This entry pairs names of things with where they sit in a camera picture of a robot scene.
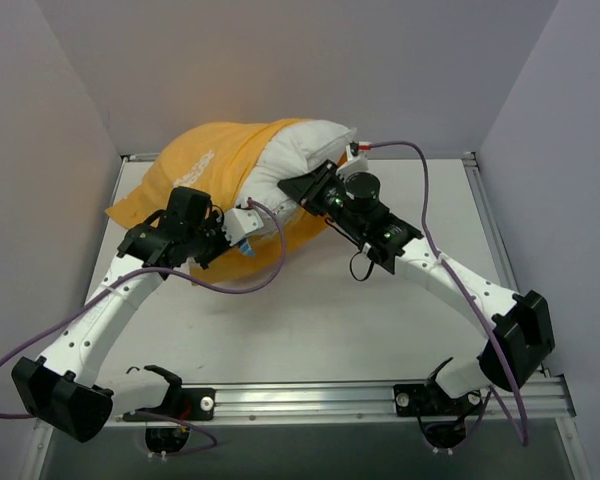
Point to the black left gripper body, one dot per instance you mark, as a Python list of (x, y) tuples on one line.
[(215, 239)]

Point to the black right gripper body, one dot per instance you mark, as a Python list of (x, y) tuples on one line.
[(309, 182)]

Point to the white pillow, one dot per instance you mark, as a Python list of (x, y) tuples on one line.
[(294, 151)]

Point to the yellow Mickey Mouse pillowcase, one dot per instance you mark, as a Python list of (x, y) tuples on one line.
[(216, 158)]

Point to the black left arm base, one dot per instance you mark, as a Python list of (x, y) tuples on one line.
[(181, 411)]

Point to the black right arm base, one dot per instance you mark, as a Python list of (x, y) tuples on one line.
[(441, 419)]

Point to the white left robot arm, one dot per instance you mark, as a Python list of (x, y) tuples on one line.
[(59, 386)]

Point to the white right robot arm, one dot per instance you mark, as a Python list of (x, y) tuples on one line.
[(517, 327)]

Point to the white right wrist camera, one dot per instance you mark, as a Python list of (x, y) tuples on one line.
[(356, 159)]

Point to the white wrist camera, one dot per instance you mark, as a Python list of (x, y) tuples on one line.
[(356, 159), (242, 222)]

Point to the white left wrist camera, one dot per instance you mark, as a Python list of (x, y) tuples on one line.
[(242, 222)]

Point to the aluminium right side rail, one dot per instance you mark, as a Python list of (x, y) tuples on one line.
[(493, 235)]

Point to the aluminium front rail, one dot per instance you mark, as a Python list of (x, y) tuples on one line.
[(339, 402)]

